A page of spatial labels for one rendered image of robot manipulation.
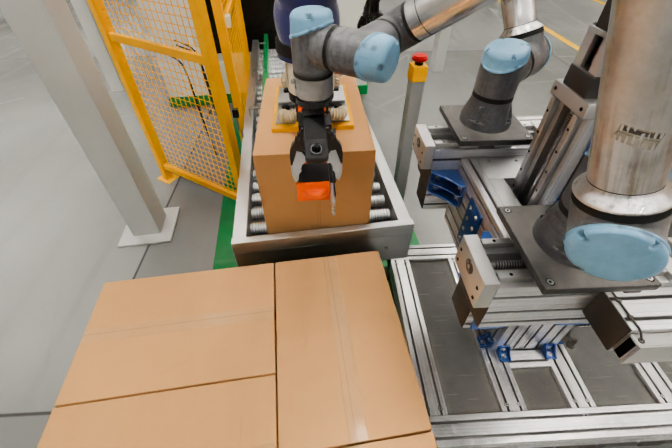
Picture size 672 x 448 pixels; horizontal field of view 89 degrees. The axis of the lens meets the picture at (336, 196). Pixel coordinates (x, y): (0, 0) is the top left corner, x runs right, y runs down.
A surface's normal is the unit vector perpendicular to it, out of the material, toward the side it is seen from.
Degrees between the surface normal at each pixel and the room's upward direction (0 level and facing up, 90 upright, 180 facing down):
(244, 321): 0
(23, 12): 90
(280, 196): 90
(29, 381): 0
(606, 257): 97
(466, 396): 0
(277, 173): 90
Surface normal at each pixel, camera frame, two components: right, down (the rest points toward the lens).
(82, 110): 0.15, 0.66
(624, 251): -0.48, 0.67
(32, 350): 0.00, -0.74
